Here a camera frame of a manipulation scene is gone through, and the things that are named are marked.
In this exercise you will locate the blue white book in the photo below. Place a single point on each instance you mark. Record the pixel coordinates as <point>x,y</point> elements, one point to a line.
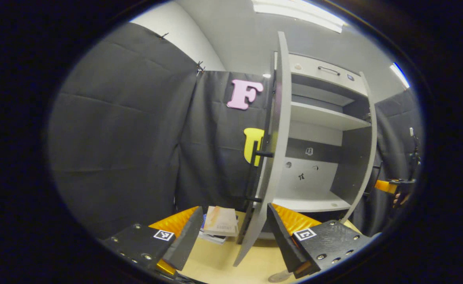
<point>211,238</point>

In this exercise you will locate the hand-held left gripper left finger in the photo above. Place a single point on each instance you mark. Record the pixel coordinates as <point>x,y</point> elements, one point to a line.
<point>188,240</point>

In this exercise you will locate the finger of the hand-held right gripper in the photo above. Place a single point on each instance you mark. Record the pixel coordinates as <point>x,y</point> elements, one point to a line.
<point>385,186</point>

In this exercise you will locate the long ceiling light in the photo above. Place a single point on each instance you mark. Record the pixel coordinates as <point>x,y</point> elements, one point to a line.
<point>400,75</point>
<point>298,14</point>

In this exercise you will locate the grey cabinet door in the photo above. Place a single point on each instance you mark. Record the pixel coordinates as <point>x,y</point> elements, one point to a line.
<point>275,157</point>
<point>367,150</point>

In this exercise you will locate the grey cabinet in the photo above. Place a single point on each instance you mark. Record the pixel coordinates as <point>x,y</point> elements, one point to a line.
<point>314,118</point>

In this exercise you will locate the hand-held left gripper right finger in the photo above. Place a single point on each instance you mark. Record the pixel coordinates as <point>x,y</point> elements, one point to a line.
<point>282,240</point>

